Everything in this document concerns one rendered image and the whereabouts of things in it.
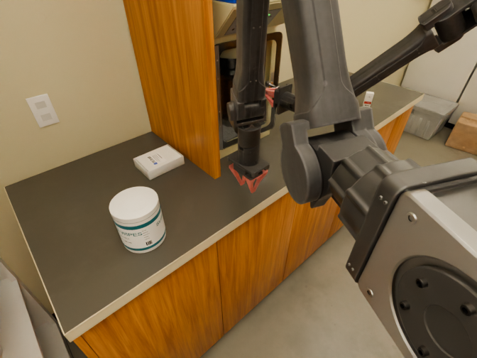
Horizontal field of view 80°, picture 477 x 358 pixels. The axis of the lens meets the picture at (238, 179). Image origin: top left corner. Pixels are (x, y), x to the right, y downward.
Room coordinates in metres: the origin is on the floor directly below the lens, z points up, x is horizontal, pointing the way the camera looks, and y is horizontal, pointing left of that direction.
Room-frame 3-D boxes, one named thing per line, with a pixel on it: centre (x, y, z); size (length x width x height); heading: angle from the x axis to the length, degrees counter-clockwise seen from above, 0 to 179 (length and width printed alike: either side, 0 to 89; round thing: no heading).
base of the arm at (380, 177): (0.19, -0.14, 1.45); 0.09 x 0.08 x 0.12; 106
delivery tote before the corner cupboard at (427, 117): (2.94, -1.99, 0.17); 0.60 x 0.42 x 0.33; 40
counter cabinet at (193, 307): (1.23, -0.11, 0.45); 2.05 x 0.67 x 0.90; 132
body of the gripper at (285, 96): (0.97, -0.18, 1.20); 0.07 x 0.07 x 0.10; 42
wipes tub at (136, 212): (0.57, 0.29, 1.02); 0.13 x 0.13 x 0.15
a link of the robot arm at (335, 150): (0.27, -0.11, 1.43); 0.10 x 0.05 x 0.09; 16
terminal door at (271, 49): (1.05, -0.04, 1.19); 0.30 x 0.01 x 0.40; 128
